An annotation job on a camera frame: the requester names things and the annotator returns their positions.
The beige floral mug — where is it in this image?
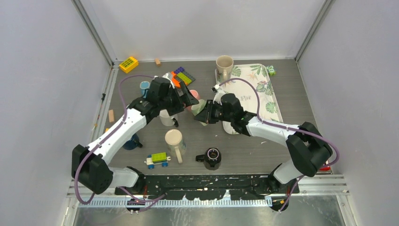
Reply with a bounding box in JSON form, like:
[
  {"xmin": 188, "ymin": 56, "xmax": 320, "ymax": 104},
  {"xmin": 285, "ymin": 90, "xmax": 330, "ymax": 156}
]
[{"xmin": 216, "ymin": 55, "xmax": 234, "ymax": 83}]

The small wooden block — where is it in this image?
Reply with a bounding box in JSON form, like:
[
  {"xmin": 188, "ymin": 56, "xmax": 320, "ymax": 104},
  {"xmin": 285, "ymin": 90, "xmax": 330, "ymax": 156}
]
[{"xmin": 154, "ymin": 58, "xmax": 161, "ymax": 67}]

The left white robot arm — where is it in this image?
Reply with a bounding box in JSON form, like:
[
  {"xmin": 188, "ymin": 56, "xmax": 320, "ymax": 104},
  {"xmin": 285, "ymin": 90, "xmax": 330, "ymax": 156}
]
[{"xmin": 72, "ymin": 76, "xmax": 198, "ymax": 197}]

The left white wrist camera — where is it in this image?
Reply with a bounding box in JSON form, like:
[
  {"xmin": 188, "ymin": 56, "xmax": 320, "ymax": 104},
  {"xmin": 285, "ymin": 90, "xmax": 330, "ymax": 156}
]
[{"xmin": 162, "ymin": 72, "xmax": 175, "ymax": 87}]

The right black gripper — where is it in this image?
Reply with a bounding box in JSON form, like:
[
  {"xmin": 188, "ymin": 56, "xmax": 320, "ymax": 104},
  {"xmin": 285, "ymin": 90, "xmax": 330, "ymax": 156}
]
[{"xmin": 194, "ymin": 99, "xmax": 234, "ymax": 124}]

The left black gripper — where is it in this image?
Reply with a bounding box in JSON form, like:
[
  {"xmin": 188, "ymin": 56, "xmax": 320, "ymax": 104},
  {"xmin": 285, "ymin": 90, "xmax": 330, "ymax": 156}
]
[{"xmin": 159, "ymin": 81, "xmax": 198, "ymax": 116}]

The green owl toy brick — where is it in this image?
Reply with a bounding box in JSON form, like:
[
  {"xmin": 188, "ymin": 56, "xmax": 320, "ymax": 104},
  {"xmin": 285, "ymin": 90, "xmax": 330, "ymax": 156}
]
[{"xmin": 266, "ymin": 65, "xmax": 277, "ymax": 76}]

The toy brick car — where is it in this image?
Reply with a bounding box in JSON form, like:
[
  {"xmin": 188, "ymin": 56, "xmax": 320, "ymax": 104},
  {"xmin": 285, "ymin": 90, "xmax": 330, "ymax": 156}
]
[{"xmin": 144, "ymin": 152, "xmax": 171, "ymax": 170}]

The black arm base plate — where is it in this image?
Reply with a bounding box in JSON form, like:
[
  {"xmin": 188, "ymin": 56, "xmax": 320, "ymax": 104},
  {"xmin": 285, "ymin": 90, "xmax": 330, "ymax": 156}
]
[{"xmin": 115, "ymin": 174, "xmax": 299, "ymax": 201}]

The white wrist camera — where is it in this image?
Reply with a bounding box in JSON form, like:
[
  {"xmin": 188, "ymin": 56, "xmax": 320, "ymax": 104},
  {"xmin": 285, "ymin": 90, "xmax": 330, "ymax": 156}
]
[
  {"xmin": 162, "ymin": 72, "xmax": 175, "ymax": 87},
  {"xmin": 212, "ymin": 86, "xmax": 226, "ymax": 105}
]

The red window toy brick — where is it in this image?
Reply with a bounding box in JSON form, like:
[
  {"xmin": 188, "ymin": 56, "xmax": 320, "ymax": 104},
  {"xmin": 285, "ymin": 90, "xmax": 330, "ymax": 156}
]
[{"xmin": 319, "ymin": 161, "xmax": 331, "ymax": 171}]

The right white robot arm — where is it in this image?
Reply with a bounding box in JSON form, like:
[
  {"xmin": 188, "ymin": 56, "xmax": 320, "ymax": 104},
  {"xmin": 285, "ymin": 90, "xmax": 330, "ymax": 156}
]
[{"xmin": 194, "ymin": 94, "xmax": 333, "ymax": 193}]

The light green mug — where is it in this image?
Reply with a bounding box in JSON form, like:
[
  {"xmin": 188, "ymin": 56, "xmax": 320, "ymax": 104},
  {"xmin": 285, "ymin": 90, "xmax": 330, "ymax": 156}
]
[{"xmin": 191, "ymin": 99, "xmax": 206, "ymax": 116}]

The dark blue mug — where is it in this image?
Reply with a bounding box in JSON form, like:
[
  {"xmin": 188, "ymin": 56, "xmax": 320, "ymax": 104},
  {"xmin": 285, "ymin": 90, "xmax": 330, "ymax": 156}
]
[{"xmin": 122, "ymin": 134, "xmax": 143, "ymax": 150}]

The white mug black handle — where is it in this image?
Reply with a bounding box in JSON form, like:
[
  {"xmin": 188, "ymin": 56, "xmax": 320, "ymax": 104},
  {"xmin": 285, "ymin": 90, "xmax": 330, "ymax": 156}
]
[{"xmin": 159, "ymin": 110, "xmax": 179, "ymax": 128}]

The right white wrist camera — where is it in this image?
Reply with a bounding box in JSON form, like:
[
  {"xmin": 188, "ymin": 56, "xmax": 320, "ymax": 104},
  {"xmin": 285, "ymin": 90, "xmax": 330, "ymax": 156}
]
[{"xmin": 212, "ymin": 86, "xmax": 226, "ymax": 105}]

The orange and purple brick pile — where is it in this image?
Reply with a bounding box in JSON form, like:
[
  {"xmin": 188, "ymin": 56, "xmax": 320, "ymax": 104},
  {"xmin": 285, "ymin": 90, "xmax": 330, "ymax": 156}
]
[{"xmin": 171, "ymin": 67, "xmax": 196, "ymax": 89}]

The pink mug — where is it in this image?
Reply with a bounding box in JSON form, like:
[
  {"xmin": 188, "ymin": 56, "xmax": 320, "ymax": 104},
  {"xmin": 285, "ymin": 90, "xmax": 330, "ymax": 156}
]
[{"xmin": 186, "ymin": 89, "xmax": 201, "ymax": 112}]

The black faceted mug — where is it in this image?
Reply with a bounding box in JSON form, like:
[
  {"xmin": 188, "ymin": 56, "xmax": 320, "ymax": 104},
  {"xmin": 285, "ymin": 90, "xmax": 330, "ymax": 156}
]
[{"xmin": 195, "ymin": 148, "xmax": 222, "ymax": 170}]

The yellow toy brick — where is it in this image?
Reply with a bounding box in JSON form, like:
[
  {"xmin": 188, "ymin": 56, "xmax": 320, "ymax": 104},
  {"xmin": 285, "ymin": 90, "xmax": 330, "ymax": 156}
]
[{"xmin": 119, "ymin": 56, "xmax": 139, "ymax": 73}]

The light blue mug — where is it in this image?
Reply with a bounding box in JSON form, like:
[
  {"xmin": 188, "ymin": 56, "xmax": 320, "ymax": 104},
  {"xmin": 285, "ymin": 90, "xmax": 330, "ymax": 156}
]
[{"xmin": 139, "ymin": 81, "xmax": 150, "ymax": 98}]

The beige seahorse mug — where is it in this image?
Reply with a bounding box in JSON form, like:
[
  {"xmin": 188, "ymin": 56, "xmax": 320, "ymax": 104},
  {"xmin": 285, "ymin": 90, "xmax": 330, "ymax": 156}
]
[{"xmin": 165, "ymin": 129, "xmax": 187, "ymax": 164}]

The long wooden block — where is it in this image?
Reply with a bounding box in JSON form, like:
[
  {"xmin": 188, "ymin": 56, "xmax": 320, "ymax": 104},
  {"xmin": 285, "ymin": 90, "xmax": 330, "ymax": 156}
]
[{"xmin": 108, "ymin": 109, "xmax": 115, "ymax": 123}]

